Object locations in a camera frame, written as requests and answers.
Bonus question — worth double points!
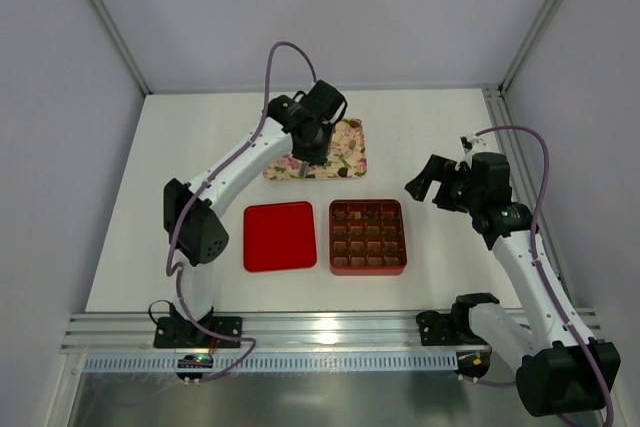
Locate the metal serving tongs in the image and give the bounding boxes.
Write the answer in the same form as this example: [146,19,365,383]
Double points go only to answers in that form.
[298,162,309,179]

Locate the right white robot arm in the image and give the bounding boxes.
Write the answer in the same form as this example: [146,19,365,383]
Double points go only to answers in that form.
[405,152,621,424]

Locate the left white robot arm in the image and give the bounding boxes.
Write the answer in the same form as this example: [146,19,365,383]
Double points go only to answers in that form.
[153,81,348,349]

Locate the red chocolate box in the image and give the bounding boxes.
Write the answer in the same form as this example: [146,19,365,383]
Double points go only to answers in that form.
[329,199,408,276]

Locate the floral serving tray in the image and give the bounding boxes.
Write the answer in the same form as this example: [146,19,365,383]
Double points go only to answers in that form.
[263,118,368,181]

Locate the red box lid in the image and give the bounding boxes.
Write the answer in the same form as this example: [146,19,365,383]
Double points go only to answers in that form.
[243,201,317,273]

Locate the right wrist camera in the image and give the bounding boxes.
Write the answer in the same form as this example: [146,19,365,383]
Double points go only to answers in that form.
[460,134,486,154]

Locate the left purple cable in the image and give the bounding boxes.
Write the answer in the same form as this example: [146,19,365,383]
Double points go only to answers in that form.
[164,40,319,383]

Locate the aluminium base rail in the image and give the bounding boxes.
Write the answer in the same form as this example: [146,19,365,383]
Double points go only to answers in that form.
[59,306,609,376]

